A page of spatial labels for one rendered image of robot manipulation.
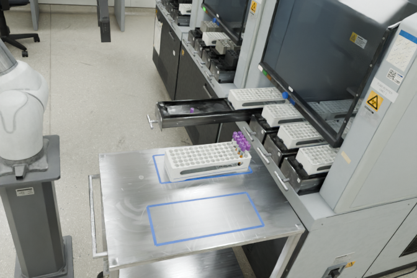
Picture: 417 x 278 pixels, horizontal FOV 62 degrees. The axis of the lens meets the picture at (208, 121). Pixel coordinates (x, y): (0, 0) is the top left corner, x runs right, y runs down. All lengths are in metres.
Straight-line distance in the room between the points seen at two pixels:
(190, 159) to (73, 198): 1.20
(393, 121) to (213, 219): 0.62
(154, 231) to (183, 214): 0.11
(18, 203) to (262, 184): 0.93
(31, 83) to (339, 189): 1.21
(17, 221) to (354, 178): 1.29
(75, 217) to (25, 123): 0.97
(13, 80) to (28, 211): 0.51
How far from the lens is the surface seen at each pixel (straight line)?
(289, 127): 1.52
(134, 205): 1.12
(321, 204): 1.41
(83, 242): 2.06
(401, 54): 1.12
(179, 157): 1.20
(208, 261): 1.67
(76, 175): 2.40
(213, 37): 2.24
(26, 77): 1.47
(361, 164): 1.25
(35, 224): 1.64
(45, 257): 1.83
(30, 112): 1.33
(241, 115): 1.63
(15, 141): 1.35
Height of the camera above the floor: 1.67
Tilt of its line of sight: 35 degrees down
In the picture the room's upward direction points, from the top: 11 degrees clockwise
